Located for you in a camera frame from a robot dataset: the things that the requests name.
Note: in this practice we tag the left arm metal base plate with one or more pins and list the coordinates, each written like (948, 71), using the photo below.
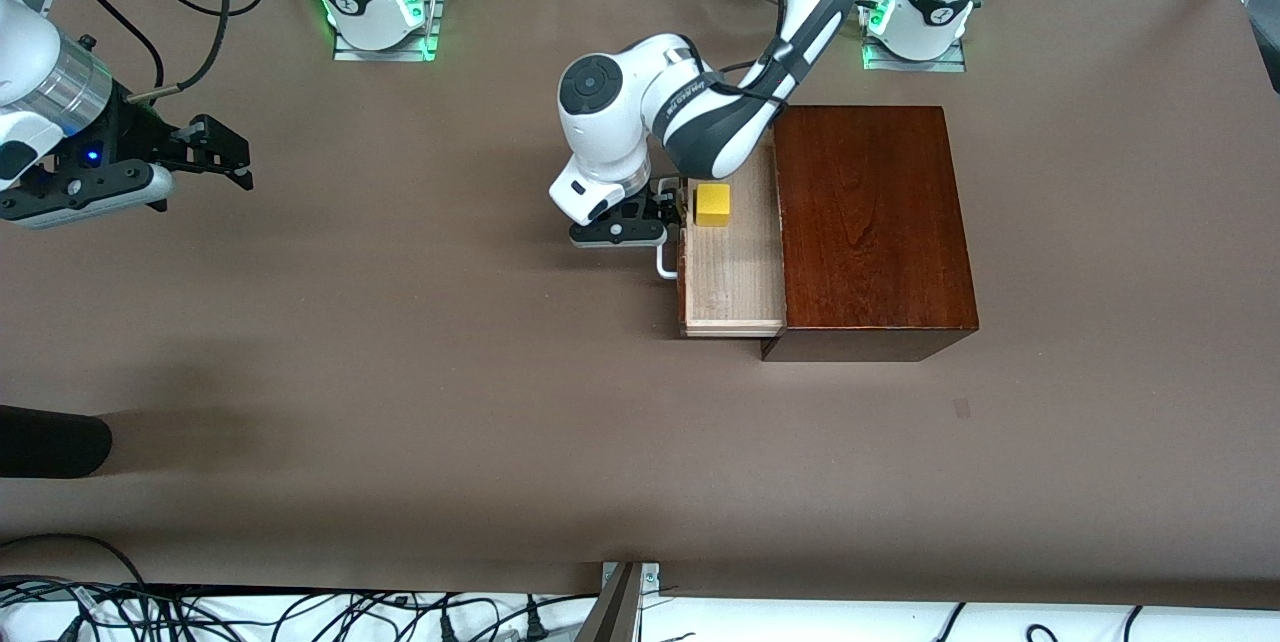
(915, 64)

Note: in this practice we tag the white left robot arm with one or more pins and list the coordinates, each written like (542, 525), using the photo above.
(610, 142)

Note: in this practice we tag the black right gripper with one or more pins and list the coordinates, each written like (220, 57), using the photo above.
(128, 134)

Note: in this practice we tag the grey metal post bracket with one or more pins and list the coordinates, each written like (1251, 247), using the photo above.
(615, 607)

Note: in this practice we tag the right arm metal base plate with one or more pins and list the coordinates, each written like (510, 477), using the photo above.
(385, 52)

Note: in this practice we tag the dark grey panel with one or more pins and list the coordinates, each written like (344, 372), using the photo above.
(1268, 42)

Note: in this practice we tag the black rounded object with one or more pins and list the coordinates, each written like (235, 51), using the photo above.
(50, 442)

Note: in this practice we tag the brown table mat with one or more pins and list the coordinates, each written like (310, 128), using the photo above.
(500, 422)

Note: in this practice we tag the yellow block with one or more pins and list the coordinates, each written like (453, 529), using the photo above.
(713, 207)

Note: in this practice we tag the dark brown wooden cabinet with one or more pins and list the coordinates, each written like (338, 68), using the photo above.
(870, 222)

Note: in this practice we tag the black power plug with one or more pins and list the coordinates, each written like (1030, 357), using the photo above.
(535, 624)
(447, 628)

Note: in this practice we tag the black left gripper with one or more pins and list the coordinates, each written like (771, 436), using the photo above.
(667, 194)

